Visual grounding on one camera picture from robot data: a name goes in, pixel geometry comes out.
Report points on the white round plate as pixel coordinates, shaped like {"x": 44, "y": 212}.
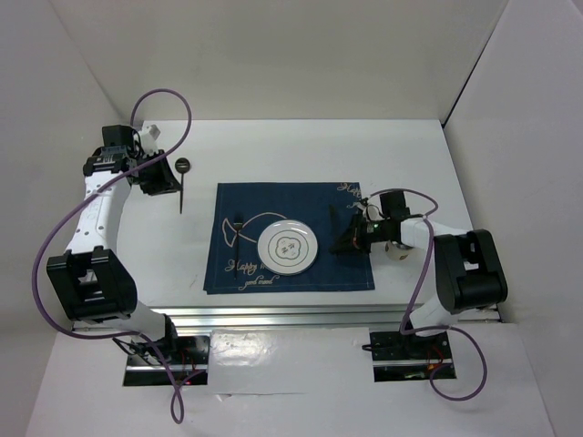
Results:
{"x": 287, "y": 247}

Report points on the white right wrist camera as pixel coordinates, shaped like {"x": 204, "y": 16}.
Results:
{"x": 369, "y": 210}

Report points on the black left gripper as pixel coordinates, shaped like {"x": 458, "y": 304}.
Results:
{"x": 166, "y": 182}

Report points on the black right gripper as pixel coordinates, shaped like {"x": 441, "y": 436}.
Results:
{"x": 352, "y": 240}

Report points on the black fork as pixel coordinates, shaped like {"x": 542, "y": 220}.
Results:
{"x": 237, "y": 225}

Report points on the black spoon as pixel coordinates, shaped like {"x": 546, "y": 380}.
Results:
{"x": 183, "y": 167}

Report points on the navy fish placemat cloth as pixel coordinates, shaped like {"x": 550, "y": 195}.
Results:
{"x": 263, "y": 203}

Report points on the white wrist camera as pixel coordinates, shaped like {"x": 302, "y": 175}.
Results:
{"x": 369, "y": 210}
{"x": 148, "y": 136}

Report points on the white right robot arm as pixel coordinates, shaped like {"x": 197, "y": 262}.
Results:
{"x": 461, "y": 272}

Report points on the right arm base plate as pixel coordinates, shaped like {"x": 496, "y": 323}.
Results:
{"x": 409, "y": 358}

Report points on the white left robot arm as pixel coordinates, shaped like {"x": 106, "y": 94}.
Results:
{"x": 90, "y": 281}

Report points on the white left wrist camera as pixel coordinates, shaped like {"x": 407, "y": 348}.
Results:
{"x": 148, "y": 136}

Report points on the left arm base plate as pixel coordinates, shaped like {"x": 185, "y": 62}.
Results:
{"x": 188, "y": 362}

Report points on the black table knife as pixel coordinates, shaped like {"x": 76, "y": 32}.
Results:
{"x": 334, "y": 223}

